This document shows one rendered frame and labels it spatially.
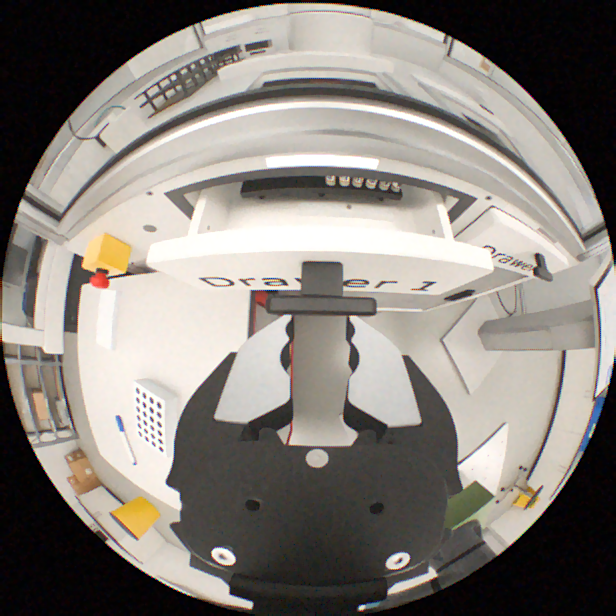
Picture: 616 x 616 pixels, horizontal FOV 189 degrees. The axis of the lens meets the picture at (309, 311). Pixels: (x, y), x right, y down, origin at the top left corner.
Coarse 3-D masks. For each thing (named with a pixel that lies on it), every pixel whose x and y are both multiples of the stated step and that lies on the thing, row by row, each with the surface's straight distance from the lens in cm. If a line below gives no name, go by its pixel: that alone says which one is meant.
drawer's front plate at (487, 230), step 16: (480, 224) 25; (496, 224) 24; (512, 224) 26; (464, 240) 27; (480, 240) 27; (496, 240) 28; (512, 240) 29; (528, 240) 30; (544, 240) 35; (512, 256) 34; (528, 256) 36; (544, 256) 38; (560, 256) 43; (528, 272) 45
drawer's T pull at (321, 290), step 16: (304, 272) 14; (320, 272) 14; (336, 272) 14; (304, 288) 14; (320, 288) 14; (336, 288) 14; (272, 304) 14; (288, 304) 14; (304, 304) 14; (320, 304) 14; (336, 304) 14; (352, 304) 14; (368, 304) 14
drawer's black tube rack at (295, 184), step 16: (304, 176) 24; (320, 176) 24; (336, 176) 24; (240, 192) 25; (256, 192) 24; (272, 192) 24; (288, 192) 24; (304, 192) 24; (320, 192) 24; (336, 192) 24; (352, 192) 24; (368, 192) 24; (384, 192) 24; (400, 192) 25
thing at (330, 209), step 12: (300, 204) 24; (312, 204) 24; (324, 204) 24; (336, 204) 24; (348, 204) 25; (360, 204) 25; (324, 216) 25; (336, 216) 25; (348, 216) 25; (360, 216) 25; (372, 216) 25; (384, 216) 25
